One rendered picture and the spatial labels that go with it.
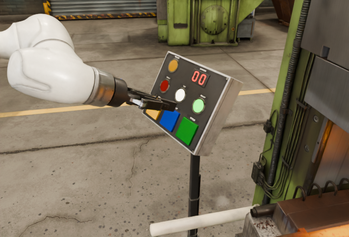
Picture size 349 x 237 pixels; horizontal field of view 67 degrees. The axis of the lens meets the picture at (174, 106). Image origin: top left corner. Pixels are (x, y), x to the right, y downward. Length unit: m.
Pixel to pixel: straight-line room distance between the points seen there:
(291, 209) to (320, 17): 0.45
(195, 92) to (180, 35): 4.51
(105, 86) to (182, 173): 1.67
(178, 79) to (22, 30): 0.53
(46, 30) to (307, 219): 0.74
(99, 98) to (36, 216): 1.60
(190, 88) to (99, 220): 1.29
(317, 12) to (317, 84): 0.13
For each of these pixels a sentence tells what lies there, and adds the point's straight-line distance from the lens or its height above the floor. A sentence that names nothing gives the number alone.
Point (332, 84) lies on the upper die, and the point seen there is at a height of 1.33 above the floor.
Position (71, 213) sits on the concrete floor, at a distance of 2.08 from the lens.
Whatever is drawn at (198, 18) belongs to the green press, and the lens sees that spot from 5.28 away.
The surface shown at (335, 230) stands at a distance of 0.72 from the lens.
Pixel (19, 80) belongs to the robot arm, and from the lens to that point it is 0.58.
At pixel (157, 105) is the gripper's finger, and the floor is 1.17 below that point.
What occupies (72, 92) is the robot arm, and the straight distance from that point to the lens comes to 0.59.
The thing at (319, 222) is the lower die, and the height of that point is 0.99.
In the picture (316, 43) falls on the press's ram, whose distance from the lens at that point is 0.56.
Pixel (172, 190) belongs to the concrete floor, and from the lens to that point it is 2.09.
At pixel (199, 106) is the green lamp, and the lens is 0.89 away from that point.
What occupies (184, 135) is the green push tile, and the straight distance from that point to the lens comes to 0.91.
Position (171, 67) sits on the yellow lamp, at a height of 1.16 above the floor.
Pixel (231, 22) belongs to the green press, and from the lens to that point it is 5.49.
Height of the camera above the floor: 1.52
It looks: 29 degrees down
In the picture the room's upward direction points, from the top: straight up
